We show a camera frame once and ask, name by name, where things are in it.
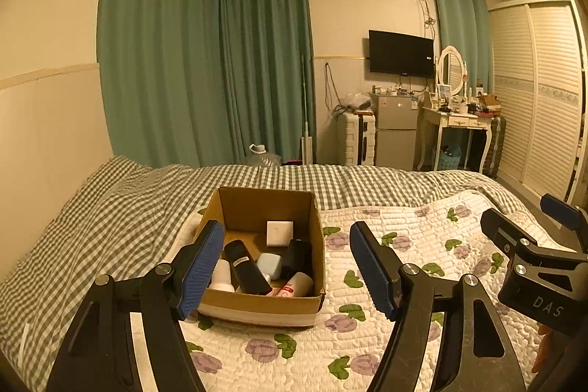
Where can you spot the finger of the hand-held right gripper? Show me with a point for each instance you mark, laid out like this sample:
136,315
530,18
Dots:
503,229
560,208

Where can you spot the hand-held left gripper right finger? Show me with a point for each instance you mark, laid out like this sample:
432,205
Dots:
372,270

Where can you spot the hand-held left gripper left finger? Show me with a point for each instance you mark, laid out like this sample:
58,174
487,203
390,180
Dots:
200,268

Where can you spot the white handheld device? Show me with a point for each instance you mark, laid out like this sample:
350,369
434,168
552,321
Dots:
223,275

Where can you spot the long black device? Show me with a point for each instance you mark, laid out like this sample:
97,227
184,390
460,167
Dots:
243,265

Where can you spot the brown cardboard box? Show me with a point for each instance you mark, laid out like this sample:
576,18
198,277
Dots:
257,304

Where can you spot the light blue case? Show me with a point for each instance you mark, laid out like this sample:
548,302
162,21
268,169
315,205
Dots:
271,265

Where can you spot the white bottle with red label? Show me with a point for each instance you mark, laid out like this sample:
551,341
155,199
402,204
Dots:
298,284

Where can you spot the black box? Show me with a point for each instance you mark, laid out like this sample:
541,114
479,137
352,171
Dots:
296,256

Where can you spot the white square box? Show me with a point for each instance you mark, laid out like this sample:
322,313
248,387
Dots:
280,232

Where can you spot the dark suitcase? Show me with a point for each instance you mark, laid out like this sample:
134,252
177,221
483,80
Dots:
496,144

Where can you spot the blue plastic basket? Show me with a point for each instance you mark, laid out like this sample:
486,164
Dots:
450,160

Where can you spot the grey checked bed sheet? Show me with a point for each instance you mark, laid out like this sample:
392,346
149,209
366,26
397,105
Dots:
101,226

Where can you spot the white floral quilt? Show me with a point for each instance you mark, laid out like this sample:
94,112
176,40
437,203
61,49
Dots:
298,350

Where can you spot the white slatted wardrobe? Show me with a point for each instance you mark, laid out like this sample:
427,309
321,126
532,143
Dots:
542,98

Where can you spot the white dressing table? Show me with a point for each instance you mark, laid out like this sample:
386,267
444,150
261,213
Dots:
459,121

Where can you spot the clear water jug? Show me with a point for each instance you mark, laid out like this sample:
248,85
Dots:
262,158

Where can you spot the brown box on dressing table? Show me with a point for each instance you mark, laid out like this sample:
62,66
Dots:
489,101

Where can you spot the white suitcase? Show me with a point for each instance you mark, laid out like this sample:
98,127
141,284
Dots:
353,139

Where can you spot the white flat mop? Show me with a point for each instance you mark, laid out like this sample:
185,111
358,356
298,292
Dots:
307,148

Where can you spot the silver small fridge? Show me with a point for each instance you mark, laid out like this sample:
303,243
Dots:
395,130

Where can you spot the white oval mirror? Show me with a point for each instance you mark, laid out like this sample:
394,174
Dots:
450,70

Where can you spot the clear plastic bag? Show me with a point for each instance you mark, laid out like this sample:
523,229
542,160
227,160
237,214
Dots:
357,101

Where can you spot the green curtain beside wardrobe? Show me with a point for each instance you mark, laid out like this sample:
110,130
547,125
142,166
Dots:
459,20

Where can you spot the narrow green curtain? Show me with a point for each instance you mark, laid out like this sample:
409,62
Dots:
266,61

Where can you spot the wide green curtain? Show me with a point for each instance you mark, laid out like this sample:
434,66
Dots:
161,52

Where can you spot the black wall television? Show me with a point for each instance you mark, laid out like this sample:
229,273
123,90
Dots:
400,53

